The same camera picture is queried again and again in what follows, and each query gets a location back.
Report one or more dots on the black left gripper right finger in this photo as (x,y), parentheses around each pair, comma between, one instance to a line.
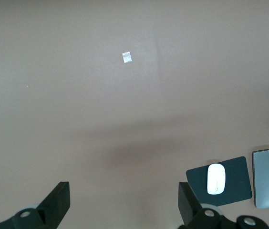
(188,205)

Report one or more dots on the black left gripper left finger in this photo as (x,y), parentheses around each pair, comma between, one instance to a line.
(55,202)

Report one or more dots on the white computer mouse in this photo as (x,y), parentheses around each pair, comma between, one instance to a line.
(216,179)

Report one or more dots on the black mouse pad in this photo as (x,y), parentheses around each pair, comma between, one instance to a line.
(238,181)

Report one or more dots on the clear tape patch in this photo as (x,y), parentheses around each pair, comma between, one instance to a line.
(127,57)

